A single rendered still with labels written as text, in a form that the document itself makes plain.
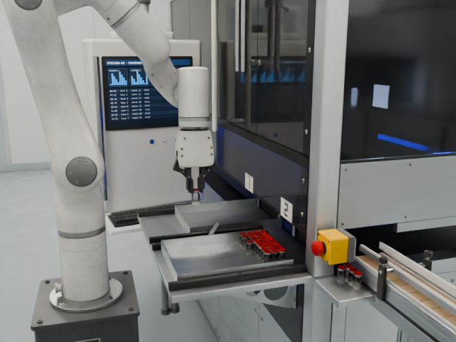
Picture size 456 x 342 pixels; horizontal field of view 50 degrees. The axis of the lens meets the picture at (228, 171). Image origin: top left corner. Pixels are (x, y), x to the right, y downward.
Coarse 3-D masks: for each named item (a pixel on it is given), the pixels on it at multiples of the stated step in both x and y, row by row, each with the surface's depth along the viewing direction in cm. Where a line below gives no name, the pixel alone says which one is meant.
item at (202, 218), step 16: (176, 208) 185; (192, 208) 190; (208, 208) 193; (224, 208) 195; (240, 208) 195; (256, 208) 195; (192, 224) 178; (208, 224) 178; (224, 224) 168; (240, 224) 170; (256, 224) 172; (272, 224) 174
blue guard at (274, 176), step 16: (208, 128) 232; (224, 128) 208; (224, 144) 209; (240, 144) 188; (256, 144) 171; (224, 160) 211; (240, 160) 190; (256, 160) 172; (272, 160) 158; (288, 160) 146; (240, 176) 191; (256, 176) 173; (272, 176) 159; (288, 176) 147; (304, 176) 137; (256, 192) 175; (272, 192) 160; (288, 192) 148; (304, 192) 137; (304, 208) 138; (304, 224) 139
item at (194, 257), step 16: (176, 240) 155; (192, 240) 156; (208, 240) 158; (224, 240) 160; (176, 256) 149; (192, 256) 149; (208, 256) 149; (224, 256) 149; (240, 256) 149; (176, 272) 131; (192, 272) 131; (208, 272) 132; (224, 272) 134
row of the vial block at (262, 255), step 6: (246, 234) 156; (252, 234) 155; (258, 240) 150; (258, 246) 148; (264, 246) 145; (258, 252) 148; (264, 252) 142; (270, 252) 141; (264, 258) 142; (270, 258) 142
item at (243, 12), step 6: (246, 0) 158; (246, 6) 158; (246, 12) 159; (246, 18) 159; (246, 24) 160; (246, 30) 160; (246, 36) 161; (246, 42) 161; (246, 48) 162; (246, 54) 162; (246, 60) 163; (258, 60) 165
